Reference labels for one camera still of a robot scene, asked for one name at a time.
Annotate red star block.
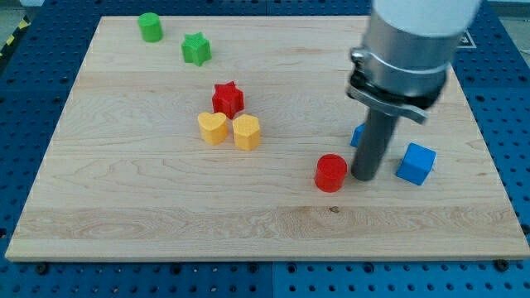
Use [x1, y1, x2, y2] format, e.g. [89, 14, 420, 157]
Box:
[212, 81, 244, 119]

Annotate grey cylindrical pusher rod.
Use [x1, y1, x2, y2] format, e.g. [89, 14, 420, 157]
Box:
[351, 108, 398, 181]

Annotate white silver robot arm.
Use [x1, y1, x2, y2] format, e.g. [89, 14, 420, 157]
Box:
[347, 0, 481, 126]

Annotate yellow hexagon block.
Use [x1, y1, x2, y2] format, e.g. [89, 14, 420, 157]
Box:
[232, 114, 261, 151]

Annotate light wooden board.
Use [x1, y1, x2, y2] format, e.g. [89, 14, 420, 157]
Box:
[6, 16, 529, 262]

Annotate yellow heart block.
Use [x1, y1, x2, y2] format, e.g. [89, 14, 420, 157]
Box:
[197, 113, 229, 145]

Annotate green cylinder block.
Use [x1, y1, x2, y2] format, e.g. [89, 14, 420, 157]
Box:
[137, 12, 163, 42]

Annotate green star block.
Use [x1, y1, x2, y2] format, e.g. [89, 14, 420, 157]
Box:
[181, 32, 212, 66]

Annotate blue cube block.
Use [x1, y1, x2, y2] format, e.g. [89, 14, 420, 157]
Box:
[396, 143, 436, 185]

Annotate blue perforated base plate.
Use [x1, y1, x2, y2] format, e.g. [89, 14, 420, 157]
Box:
[1, 0, 529, 297]

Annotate red cylinder block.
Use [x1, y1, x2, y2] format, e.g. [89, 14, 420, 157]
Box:
[314, 154, 348, 193]

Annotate blue triangle block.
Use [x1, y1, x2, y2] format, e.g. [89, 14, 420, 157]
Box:
[350, 123, 365, 147]

